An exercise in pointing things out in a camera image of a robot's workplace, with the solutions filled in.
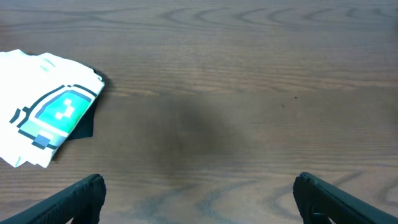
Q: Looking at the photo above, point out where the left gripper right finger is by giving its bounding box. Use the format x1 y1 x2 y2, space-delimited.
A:
293 172 397 224

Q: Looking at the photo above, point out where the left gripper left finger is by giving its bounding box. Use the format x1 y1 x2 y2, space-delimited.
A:
1 174 106 224

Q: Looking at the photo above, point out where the white t-shirt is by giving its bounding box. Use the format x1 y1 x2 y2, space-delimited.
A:
1 49 105 168

